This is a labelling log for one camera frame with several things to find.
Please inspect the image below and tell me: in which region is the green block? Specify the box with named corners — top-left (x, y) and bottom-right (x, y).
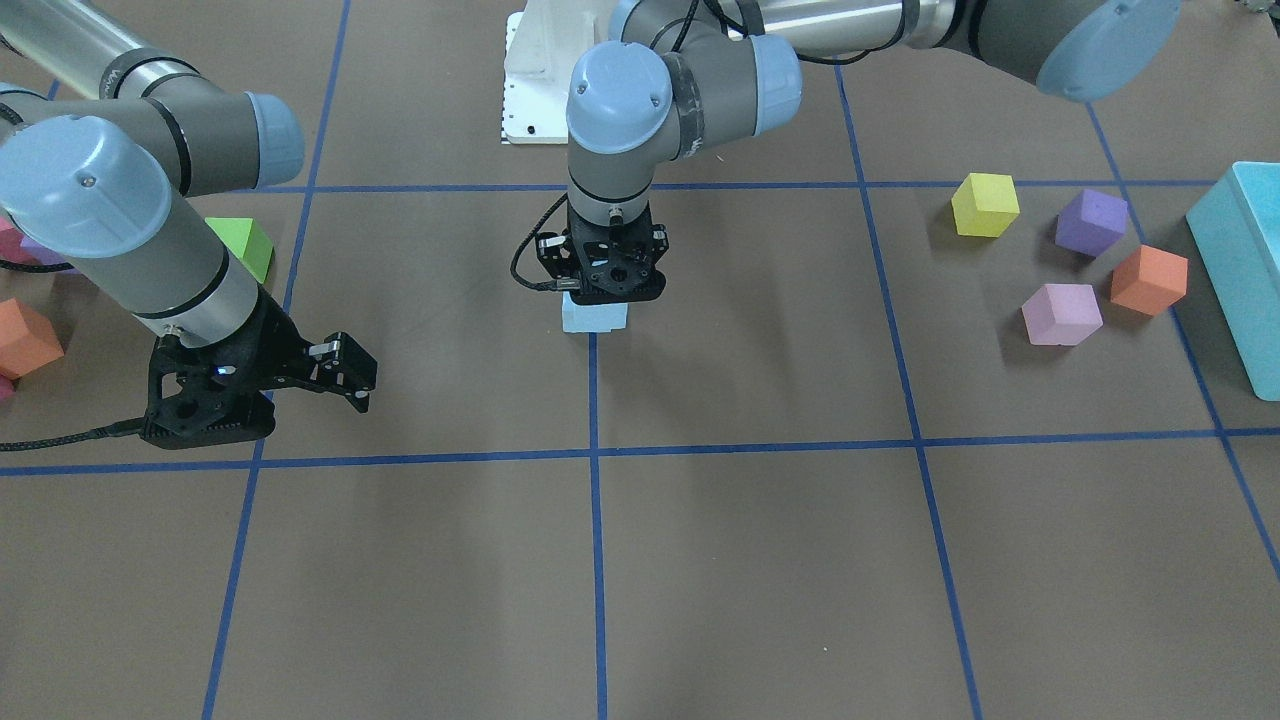
top-left (205, 217), bottom-right (275, 284)

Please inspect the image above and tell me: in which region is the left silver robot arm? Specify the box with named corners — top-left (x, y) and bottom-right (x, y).
top-left (538, 1), bottom-right (1181, 304)

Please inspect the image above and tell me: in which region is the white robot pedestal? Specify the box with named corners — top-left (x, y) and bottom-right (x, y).
top-left (500, 1), bottom-right (617, 145)

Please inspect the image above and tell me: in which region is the yellow block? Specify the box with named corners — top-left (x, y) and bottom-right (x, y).
top-left (951, 172), bottom-right (1021, 238)

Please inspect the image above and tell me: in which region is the blue plastic tray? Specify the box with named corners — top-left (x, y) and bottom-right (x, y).
top-left (1187, 161), bottom-right (1279, 401)

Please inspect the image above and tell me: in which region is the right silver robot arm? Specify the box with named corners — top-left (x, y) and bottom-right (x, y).
top-left (3, 1), bottom-right (378, 413)

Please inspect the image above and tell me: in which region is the crimson block beside orange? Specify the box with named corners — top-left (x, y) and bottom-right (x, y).
top-left (0, 215), bottom-right (37, 265)

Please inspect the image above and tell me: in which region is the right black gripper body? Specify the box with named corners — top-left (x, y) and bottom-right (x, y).
top-left (150, 290), bottom-right (332, 401)

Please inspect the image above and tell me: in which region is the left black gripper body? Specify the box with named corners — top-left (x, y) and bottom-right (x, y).
top-left (567, 208), bottom-right (669, 281)

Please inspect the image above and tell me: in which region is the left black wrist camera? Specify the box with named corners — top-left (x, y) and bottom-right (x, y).
top-left (534, 232), bottom-right (667, 306)

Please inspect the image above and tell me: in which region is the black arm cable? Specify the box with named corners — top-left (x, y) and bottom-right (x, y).
top-left (509, 195), bottom-right (573, 293)

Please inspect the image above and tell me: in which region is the light blue block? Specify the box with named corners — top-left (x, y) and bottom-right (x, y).
top-left (561, 293), bottom-right (628, 333)

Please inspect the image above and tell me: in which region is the pink block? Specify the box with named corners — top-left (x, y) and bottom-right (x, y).
top-left (1021, 283), bottom-right (1105, 346)

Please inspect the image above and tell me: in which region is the purple block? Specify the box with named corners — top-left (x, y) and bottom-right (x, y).
top-left (20, 236), bottom-right (79, 274)
top-left (1053, 188), bottom-right (1130, 258)

